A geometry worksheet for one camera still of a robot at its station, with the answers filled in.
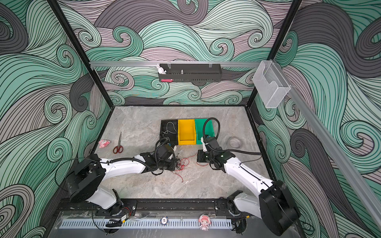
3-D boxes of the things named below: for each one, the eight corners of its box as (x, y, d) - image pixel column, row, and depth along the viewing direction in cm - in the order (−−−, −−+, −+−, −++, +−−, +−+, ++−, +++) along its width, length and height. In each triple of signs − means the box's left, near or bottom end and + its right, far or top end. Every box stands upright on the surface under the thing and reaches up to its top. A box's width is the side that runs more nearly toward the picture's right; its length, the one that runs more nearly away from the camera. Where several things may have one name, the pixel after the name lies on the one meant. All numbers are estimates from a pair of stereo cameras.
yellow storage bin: (177, 145, 99) (176, 139, 93) (178, 125, 110) (177, 119, 104) (195, 146, 99) (196, 139, 93) (195, 125, 110) (195, 119, 104)
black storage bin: (159, 145, 99) (158, 139, 94) (162, 125, 110) (161, 119, 105) (177, 145, 99) (177, 139, 94) (178, 125, 110) (178, 119, 105)
